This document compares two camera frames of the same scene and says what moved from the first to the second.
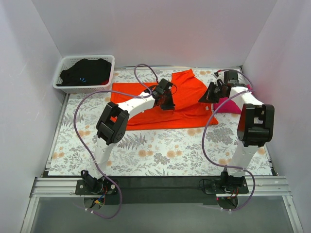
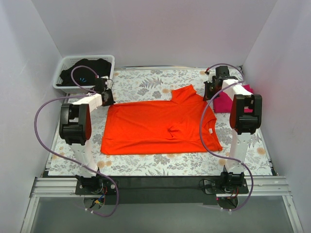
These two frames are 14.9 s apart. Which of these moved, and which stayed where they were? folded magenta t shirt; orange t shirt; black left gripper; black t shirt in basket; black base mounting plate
Moved: black left gripper; orange t shirt
Stayed: black t shirt in basket; folded magenta t shirt; black base mounting plate
